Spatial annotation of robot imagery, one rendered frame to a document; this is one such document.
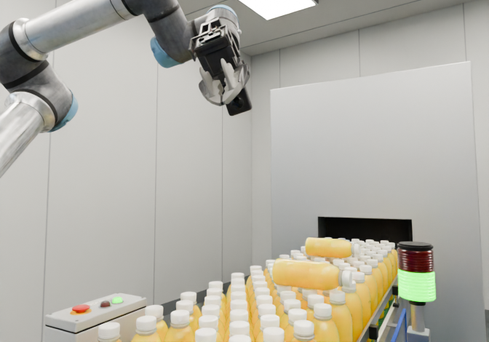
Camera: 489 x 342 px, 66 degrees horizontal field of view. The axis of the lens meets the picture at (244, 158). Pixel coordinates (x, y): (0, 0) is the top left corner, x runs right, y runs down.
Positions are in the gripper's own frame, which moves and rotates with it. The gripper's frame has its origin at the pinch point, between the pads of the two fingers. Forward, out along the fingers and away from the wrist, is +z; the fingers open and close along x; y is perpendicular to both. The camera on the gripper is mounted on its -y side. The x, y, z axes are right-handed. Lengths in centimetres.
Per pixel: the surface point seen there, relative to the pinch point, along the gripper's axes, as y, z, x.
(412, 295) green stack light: -42.4, 13.7, 19.1
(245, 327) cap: -38.4, 14.7, -12.0
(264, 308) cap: -46.7, 6.7, -10.5
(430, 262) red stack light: -39.5, 10.0, 24.0
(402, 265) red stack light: -39.5, 9.3, 19.3
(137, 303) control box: -41, 1, -40
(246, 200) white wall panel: -329, -340, -110
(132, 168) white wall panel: -157, -246, -171
